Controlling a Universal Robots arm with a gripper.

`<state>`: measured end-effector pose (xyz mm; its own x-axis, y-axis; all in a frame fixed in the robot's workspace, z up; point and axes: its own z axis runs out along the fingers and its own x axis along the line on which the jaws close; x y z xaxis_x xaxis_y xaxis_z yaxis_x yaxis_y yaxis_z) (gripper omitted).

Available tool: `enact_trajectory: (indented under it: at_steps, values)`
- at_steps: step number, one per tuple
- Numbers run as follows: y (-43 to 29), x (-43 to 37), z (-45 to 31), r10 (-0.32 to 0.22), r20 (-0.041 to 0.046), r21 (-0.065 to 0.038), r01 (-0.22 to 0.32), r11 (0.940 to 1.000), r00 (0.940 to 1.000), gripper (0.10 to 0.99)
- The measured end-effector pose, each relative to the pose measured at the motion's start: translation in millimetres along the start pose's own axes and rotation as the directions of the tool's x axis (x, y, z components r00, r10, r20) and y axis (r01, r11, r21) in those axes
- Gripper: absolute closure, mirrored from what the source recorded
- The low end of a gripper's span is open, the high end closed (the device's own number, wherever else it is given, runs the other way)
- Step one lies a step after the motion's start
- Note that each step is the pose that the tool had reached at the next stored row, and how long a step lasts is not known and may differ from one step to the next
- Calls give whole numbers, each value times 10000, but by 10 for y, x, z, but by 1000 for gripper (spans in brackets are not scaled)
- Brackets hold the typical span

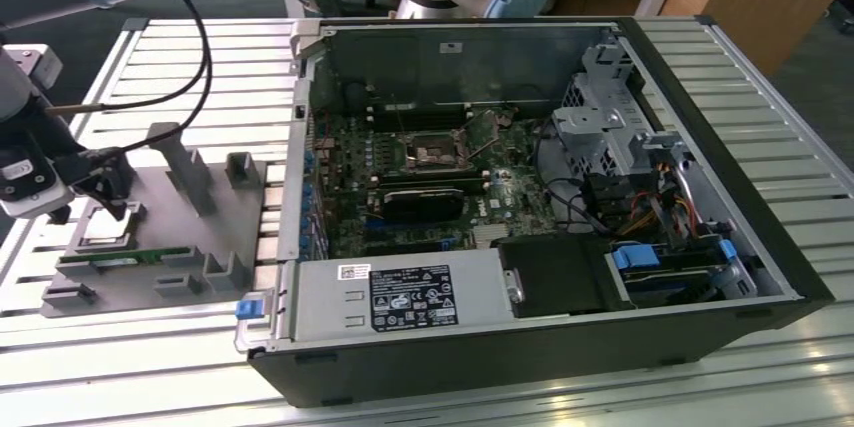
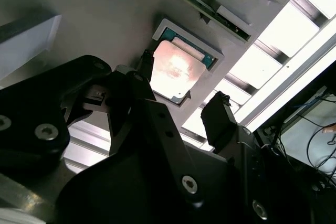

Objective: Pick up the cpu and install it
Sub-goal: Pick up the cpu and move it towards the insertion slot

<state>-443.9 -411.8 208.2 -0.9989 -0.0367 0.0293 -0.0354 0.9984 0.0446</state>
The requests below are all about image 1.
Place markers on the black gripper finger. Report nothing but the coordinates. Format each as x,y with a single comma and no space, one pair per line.
60,213
113,182

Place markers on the silver CPU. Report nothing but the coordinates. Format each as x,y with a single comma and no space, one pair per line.
100,229

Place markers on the CPU socket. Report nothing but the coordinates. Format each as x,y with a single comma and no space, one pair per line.
433,149

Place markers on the grey parts rack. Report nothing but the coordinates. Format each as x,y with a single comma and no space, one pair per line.
173,237

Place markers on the green RAM stick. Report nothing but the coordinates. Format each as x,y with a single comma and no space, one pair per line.
153,253

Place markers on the blue plastic latch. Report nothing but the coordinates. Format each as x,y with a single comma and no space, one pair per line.
249,309

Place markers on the silver power supply unit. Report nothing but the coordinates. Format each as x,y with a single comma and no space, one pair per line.
320,307

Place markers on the metal locking lever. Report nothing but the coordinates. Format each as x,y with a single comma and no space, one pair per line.
397,114

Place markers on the black graphics card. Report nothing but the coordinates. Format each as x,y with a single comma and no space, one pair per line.
420,204

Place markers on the silver chipset heatsink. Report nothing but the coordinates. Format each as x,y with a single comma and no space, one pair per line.
487,234

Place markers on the green motherboard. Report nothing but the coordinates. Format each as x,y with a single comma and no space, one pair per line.
514,197

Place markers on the black PC case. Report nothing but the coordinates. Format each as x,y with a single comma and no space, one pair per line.
467,372

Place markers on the black plastic shroud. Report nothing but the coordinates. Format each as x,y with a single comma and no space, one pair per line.
560,272

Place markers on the metal drive cage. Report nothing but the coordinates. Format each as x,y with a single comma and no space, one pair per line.
603,119

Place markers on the blue disk carrier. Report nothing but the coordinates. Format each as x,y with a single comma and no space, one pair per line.
634,257

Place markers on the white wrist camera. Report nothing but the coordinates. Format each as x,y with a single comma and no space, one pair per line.
29,192

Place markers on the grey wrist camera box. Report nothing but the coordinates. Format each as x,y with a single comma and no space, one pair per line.
36,67

